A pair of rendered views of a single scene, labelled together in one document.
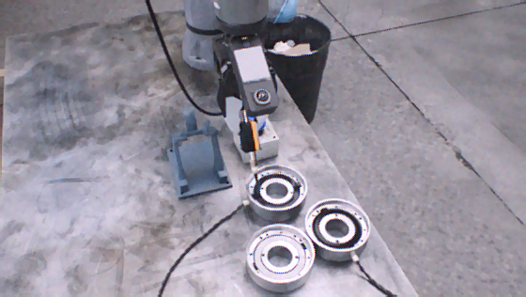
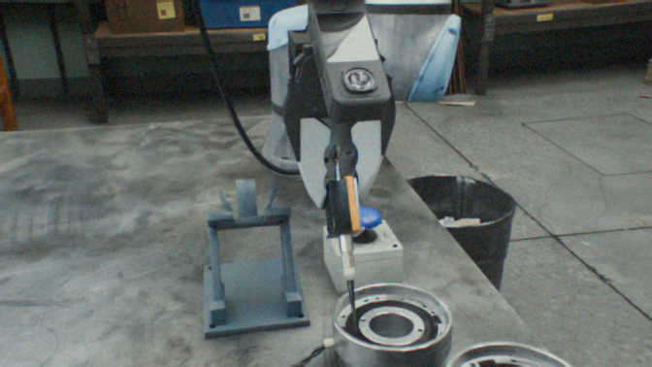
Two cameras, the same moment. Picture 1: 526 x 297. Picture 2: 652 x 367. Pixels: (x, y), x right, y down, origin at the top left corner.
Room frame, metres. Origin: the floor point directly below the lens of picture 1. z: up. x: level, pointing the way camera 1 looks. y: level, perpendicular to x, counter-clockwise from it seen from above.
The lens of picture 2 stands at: (0.02, -0.05, 1.19)
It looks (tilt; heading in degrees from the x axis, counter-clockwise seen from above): 23 degrees down; 9
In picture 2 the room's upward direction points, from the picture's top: 1 degrees counter-clockwise
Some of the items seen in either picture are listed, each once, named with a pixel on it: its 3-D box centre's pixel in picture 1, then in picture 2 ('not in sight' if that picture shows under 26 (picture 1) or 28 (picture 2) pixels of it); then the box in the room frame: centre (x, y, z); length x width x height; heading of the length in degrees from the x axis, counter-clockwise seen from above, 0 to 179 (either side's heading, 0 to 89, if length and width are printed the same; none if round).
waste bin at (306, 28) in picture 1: (287, 75); (443, 269); (1.75, -0.10, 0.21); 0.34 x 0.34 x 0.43
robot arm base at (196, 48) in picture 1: (211, 35); (311, 129); (1.03, 0.13, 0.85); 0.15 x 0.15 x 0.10
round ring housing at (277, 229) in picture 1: (279, 258); not in sight; (0.42, -0.03, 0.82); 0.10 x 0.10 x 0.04
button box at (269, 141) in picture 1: (255, 137); (361, 251); (0.70, 0.02, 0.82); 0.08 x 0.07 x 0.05; 20
